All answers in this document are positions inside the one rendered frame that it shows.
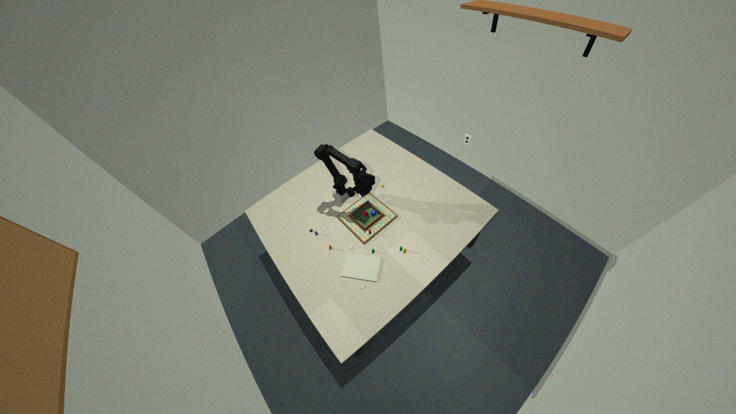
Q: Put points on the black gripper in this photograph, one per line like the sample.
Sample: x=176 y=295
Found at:
x=351 y=191

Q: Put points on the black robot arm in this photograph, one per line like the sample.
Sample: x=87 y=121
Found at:
x=324 y=151

